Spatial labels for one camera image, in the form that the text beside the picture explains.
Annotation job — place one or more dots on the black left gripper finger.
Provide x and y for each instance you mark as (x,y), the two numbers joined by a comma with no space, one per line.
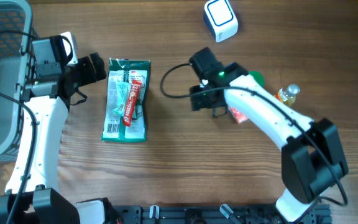
(98,64)
(86,71)

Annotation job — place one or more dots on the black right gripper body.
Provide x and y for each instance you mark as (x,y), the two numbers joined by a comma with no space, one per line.
(209,101)

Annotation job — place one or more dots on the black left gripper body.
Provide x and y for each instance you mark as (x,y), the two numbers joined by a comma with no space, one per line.
(74,69)

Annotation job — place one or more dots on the green 3M gloves package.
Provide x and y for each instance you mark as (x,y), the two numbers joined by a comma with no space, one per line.
(124,70)

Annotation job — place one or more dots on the white wet wipe sachet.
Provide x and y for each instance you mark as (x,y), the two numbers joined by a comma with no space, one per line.
(123,89)

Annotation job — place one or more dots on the red Nescafe coffee sachet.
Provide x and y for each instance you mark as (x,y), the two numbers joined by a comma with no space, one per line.
(131,101)

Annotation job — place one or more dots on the yellow oil bottle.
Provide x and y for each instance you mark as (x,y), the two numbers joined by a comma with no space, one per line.
(288,95)

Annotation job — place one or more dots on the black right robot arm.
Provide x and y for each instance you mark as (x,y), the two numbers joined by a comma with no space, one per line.
(312,156)

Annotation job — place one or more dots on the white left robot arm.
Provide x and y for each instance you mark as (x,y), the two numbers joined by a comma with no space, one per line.
(32,191)

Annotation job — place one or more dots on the white barcode scanner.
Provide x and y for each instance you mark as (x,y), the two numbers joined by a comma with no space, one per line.
(220,19)

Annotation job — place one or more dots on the dark grey plastic basket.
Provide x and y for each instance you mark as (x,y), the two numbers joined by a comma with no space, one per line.
(16,62)

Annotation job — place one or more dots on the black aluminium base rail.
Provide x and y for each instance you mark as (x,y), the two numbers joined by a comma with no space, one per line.
(258,214)

